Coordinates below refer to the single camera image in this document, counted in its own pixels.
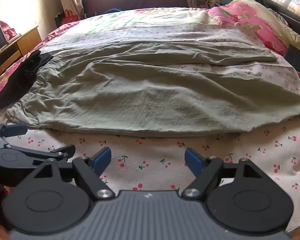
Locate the black folded clothing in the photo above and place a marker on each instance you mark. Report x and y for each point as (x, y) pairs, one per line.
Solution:
(15, 85)

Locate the wooden desk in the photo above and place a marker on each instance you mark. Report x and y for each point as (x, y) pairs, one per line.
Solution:
(27, 40)

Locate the dark glossy headboard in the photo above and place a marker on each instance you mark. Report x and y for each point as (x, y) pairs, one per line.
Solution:
(272, 7)

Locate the pink floral bed sheet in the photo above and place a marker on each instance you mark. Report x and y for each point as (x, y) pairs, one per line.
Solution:
(110, 20)

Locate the cherry print bed sheet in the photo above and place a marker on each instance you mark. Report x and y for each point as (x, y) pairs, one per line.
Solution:
(152, 160)

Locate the pink cloth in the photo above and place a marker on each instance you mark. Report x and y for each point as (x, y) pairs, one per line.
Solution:
(11, 32)

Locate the pink floral quilt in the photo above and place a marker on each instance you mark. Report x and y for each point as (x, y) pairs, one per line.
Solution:
(265, 22)

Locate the green pants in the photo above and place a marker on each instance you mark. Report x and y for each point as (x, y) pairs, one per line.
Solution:
(140, 92)

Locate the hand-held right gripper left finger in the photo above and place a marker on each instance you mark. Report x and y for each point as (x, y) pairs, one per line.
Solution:
(101, 159)

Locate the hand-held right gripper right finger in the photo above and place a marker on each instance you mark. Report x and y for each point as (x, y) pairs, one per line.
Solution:
(193, 162)

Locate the black flat cushion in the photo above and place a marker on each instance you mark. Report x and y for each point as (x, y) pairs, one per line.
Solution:
(297, 58)

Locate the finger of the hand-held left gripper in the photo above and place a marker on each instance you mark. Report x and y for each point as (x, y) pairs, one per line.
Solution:
(62, 151)
(15, 130)

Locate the red bag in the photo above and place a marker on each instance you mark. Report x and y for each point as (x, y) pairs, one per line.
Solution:
(70, 17)

